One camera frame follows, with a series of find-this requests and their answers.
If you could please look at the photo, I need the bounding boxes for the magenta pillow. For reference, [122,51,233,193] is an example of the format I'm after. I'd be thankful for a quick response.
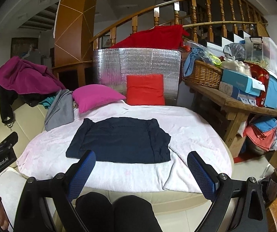
[72,84,126,114]

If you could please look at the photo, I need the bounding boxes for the light blue cardboard box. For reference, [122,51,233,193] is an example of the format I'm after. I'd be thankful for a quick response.
[222,69,266,96]

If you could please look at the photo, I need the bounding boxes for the teal garment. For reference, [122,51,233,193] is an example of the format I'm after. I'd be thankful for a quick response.
[39,96,55,109]

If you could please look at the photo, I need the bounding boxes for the red pillow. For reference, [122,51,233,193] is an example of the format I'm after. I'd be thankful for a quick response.
[126,74,165,106]

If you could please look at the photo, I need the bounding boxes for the black garment on sofa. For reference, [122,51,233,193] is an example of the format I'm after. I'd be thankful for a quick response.
[0,85,56,125]

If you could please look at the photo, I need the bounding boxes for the person's dark trouser legs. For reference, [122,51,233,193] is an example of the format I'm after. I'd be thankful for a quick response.
[75,192,162,232]

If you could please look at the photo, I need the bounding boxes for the grey garment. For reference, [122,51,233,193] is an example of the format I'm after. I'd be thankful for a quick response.
[44,89,74,131]

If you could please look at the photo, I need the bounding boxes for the wooden side table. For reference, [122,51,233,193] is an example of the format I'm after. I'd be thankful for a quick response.
[185,81,277,147]

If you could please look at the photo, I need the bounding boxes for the folded coral cloth stack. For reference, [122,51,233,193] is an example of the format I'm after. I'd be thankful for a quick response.
[243,116,277,154]

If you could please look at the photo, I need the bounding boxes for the brown wooden pillar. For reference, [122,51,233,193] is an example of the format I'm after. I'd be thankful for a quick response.
[53,0,97,88]

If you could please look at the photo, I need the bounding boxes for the wooden stair railing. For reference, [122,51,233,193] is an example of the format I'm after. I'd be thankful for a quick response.
[90,0,268,49]

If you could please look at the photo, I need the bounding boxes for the clear plastic storage box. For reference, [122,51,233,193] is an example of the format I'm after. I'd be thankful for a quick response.
[245,37,277,78]

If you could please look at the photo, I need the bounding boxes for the silver foil insulation panel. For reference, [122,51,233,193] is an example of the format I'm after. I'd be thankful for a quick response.
[93,48,181,106]

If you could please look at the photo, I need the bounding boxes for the cream leather sofa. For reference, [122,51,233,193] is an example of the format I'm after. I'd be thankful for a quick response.
[0,87,236,232]

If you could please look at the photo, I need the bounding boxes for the wicker basket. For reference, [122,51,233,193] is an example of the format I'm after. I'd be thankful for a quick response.
[182,60,223,89]

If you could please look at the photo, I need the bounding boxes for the navy blue padded jacket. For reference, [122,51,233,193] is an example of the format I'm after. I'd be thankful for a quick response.
[66,117,171,164]

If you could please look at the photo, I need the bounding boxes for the red cloth on railing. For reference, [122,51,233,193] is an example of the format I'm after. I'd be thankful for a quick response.
[110,25,190,50]

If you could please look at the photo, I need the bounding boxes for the blue cloth in basket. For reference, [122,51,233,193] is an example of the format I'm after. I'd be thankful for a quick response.
[183,47,211,77]

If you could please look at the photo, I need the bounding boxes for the purple fleece garment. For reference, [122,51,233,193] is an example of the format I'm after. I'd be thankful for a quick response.
[0,56,65,95]

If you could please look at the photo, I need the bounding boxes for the blue plastic bin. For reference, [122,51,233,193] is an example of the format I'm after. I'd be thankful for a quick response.
[264,71,277,109]

